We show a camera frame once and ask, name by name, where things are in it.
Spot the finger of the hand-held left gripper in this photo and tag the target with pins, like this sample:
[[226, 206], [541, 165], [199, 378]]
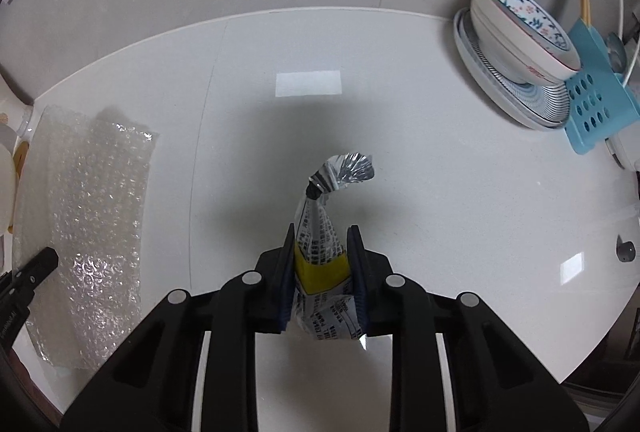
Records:
[[40, 269]]

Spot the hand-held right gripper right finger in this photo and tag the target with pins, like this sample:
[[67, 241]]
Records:
[[357, 282]]

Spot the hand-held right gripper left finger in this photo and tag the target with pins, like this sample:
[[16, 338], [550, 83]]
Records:
[[285, 292]]

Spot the yellow snack wrapper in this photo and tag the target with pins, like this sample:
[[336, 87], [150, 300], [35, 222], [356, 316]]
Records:
[[320, 272]]

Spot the bubble wrap sheet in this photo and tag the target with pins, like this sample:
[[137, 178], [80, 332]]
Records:
[[90, 212]]

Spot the white bowl with dark rim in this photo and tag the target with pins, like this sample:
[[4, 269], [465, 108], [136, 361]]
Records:
[[7, 182]]

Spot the wooden coaster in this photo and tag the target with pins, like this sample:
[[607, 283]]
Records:
[[20, 162]]

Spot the white plate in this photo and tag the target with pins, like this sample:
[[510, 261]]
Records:
[[480, 82]]

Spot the small grey charger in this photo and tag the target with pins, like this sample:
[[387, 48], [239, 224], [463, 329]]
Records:
[[626, 249]]

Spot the white bowl with red print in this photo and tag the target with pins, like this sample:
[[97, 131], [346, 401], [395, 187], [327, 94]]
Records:
[[505, 49]]

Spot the blue plastic cutlery holder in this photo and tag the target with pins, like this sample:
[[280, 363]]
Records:
[[595, 107]]

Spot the white floral rice cooker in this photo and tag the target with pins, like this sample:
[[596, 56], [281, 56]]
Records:
[[625, 154]]

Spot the floral patterned bowl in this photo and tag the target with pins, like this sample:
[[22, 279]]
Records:
[[525, 14]]

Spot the metal spoon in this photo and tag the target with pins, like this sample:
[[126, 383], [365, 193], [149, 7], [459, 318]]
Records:
[[616, 52]]

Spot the long white straw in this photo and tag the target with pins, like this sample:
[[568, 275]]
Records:
[[621, 12]]

